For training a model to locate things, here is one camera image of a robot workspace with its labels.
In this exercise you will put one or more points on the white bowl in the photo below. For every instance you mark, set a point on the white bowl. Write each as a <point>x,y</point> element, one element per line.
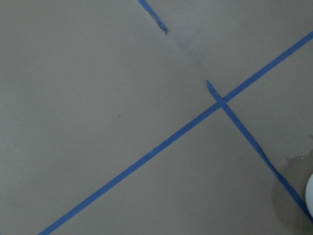
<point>309,195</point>

